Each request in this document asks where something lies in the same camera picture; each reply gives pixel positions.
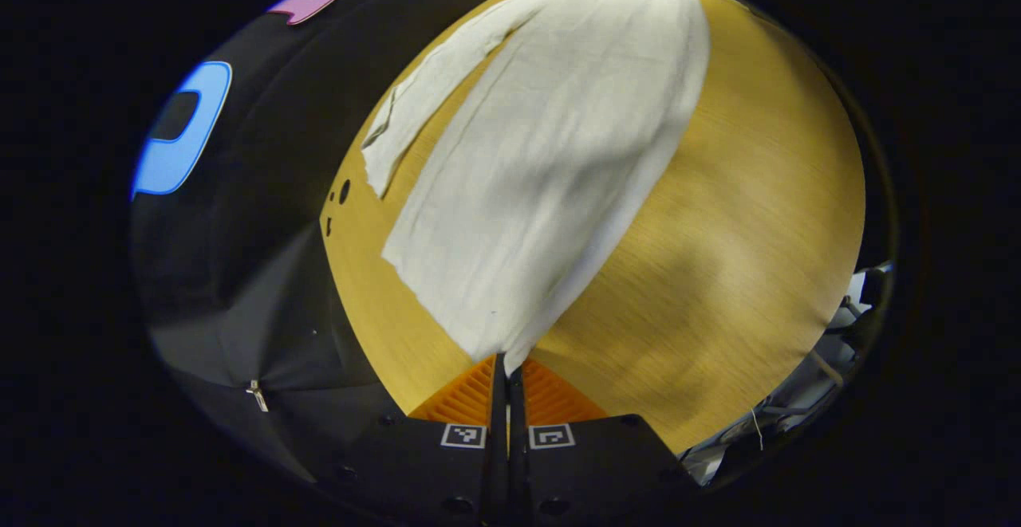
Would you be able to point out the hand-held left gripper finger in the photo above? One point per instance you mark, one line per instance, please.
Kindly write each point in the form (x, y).
(498, 431)
(517, 431)

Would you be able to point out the white jeans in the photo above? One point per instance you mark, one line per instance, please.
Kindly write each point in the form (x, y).
(558, 152)

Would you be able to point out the small silver metal clip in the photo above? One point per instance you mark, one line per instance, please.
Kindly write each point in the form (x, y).
(257, 395)

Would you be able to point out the black backdrop cloth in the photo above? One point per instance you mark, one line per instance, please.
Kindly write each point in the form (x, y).
(263, 272)

